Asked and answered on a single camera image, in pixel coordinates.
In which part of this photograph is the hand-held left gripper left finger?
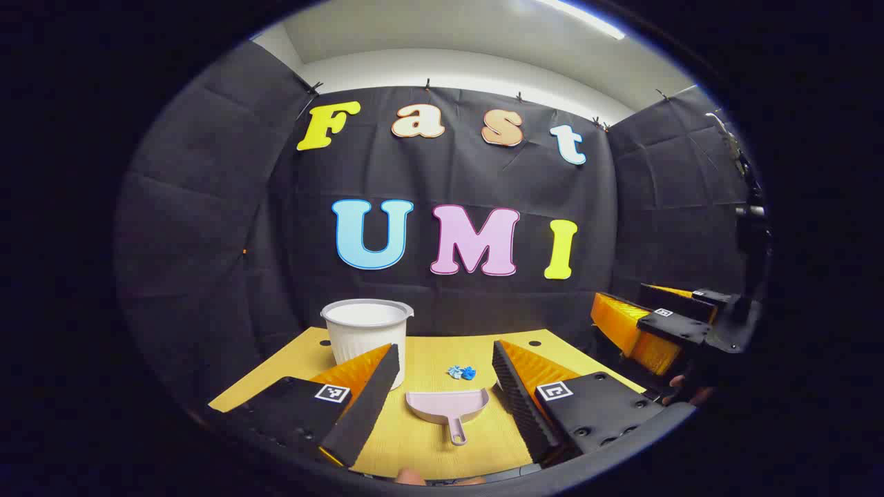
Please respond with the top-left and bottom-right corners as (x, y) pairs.
(207, 343), (403, 469)

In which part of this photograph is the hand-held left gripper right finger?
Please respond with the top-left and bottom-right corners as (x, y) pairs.
(490, 338), (669, 467)

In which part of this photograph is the white plastic garbage bin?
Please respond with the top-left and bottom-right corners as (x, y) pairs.
(320, 298), (415, 391)

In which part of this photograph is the pale purple plastic dustpan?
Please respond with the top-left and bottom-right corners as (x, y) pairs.
(405, 389), (491, 447)

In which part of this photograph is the yellow wooden desktop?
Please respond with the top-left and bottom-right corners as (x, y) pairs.
(207, 328), (646, 481)

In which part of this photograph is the metal stand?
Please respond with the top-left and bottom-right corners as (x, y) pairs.
(704, 110), (760, 202)

